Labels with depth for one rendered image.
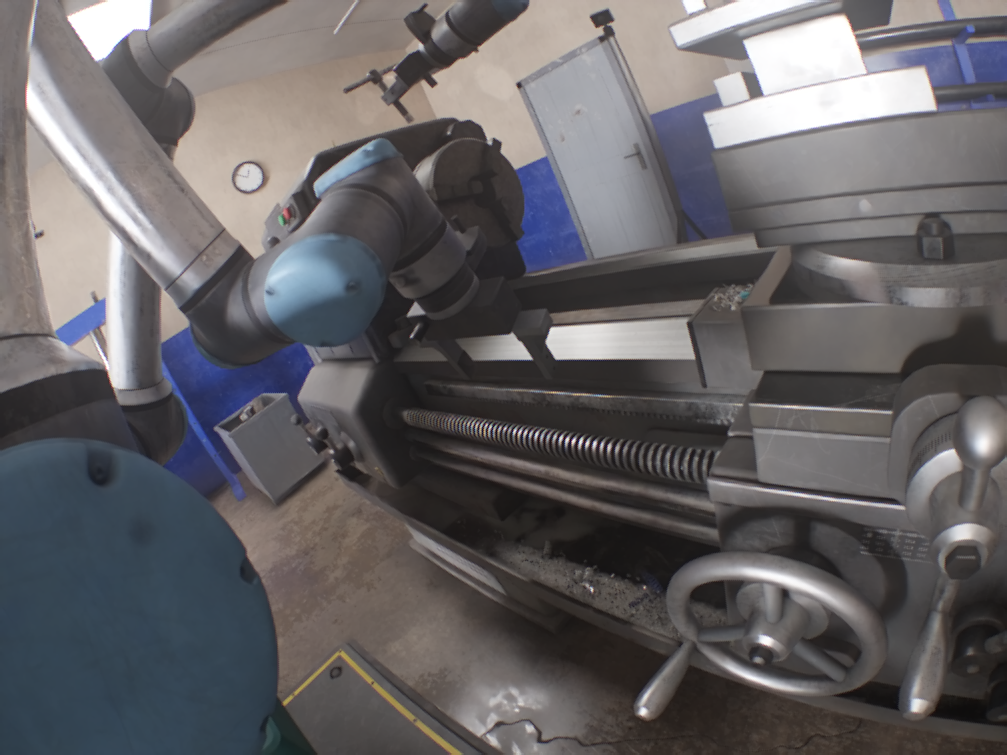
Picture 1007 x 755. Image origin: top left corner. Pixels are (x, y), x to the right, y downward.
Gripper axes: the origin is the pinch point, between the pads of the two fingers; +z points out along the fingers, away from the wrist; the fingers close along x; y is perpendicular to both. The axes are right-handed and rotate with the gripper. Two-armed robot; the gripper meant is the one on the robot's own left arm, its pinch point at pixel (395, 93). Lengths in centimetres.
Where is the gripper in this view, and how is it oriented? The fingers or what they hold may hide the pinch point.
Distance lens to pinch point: 98.0
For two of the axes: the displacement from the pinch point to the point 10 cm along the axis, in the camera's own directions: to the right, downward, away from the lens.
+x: 3.8, -7.5, 5.4
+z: -7.0, 1.5, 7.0
